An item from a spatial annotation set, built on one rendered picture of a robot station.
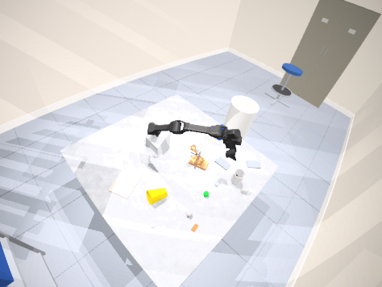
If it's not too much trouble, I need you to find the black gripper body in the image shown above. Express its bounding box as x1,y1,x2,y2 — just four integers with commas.
223,139,235,158

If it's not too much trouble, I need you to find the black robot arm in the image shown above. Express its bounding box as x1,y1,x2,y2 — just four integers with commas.
147,120,242,146

